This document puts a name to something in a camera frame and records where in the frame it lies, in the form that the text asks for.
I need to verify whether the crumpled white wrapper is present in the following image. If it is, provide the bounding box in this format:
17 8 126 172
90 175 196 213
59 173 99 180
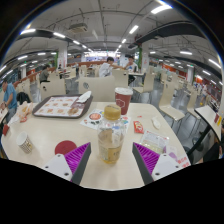
151 116 162 130

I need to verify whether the clear plastic snack bag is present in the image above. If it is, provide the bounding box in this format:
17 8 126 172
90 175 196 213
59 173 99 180
139 129 170 154

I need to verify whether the red ketchup packet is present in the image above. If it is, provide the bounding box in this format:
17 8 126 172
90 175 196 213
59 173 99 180
133 120 145 135

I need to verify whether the beige dining table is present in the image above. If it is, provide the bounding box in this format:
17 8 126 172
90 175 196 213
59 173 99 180
194 105 224 141

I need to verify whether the red paper cup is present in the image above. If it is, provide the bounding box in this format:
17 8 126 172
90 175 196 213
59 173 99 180
114 87 134 116

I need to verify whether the clear bottle with tan cap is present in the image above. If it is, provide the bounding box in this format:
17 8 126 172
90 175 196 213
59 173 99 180
97 104 128 165

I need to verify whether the white napkin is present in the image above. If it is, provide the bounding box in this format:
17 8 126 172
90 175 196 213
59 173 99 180
75 90 93 104

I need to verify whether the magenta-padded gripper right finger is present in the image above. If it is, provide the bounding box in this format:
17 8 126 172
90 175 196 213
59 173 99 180
131 142 184 186

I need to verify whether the small red box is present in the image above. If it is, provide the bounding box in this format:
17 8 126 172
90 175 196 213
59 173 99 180
1 123 10 136

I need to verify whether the ceiling air conditioner unit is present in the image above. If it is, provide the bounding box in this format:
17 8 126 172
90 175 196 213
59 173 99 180
68 22 89 33

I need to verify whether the group of beige chairs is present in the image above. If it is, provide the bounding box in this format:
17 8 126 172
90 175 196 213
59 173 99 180
14 63 214 126

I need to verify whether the brown food tray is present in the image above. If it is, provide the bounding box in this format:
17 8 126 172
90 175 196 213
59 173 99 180
32 94 94 119

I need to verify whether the white printed card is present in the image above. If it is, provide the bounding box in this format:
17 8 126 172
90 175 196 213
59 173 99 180
6 114 21 128

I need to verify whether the round red coaster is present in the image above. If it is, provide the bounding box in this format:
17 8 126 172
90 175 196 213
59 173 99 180
54 140 78 156

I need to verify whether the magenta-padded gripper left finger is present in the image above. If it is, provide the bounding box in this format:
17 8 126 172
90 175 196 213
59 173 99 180
42 142 92 186

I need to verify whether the group of ceiling lights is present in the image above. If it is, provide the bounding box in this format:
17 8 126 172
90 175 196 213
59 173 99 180
0 3 224 84

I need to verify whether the beige wooden chair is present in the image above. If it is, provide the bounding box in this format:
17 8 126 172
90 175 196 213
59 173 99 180
78 75 116 103
39 78 67 101

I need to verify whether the person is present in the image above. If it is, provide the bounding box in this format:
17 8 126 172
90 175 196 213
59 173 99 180
98 56 125 78
124 55 139 84
39 64 52 84
0 79 18 121

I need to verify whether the black backpack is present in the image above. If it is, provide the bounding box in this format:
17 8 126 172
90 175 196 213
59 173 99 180
16 91 32 106

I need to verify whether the printed paper flyer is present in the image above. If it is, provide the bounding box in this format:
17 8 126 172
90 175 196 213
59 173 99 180
79 108 131 133

